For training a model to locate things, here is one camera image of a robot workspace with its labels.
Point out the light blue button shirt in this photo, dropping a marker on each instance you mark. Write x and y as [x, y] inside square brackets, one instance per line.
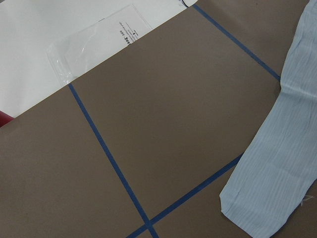
[280, 165]

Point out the clear plastic bag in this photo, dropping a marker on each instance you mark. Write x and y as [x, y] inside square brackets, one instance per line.
[76, 54]

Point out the red cylinder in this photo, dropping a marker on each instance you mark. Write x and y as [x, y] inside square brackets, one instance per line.
[4, 118]

